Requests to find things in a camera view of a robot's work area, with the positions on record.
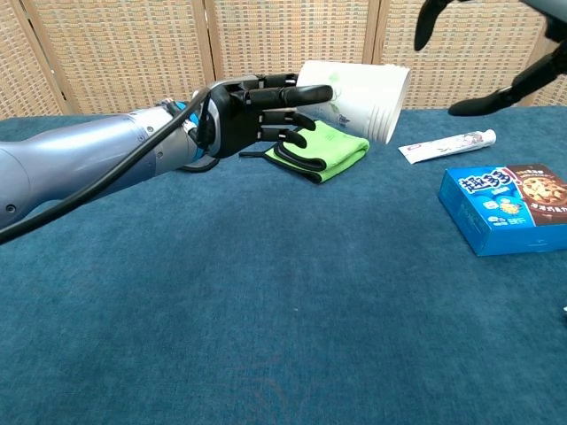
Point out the woven wicker folding screen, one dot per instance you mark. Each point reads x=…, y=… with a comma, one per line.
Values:
x=124, y=44

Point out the white floral paper cup stack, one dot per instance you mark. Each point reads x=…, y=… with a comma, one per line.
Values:
x=376, y=97

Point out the blue and grey cloth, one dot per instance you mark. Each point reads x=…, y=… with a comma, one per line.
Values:
x=199, y=164

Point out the green microfibre cloth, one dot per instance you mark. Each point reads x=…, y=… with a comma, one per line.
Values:
x=336, y=155

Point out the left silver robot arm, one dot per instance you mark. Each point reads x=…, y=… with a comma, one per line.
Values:
x=80, y=150

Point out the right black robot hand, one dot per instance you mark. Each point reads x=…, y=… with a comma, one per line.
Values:
x=531, y=77

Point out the white toothpaste tube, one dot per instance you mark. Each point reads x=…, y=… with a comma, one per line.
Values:
x=443, y=145

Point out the blue chocolate cookie box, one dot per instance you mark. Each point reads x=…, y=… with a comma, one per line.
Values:
x=487, y=203

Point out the teal carpet table cover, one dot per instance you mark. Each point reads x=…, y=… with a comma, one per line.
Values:
x=266, y=310

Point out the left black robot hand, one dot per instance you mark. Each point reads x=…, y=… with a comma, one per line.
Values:
x=235, y=119

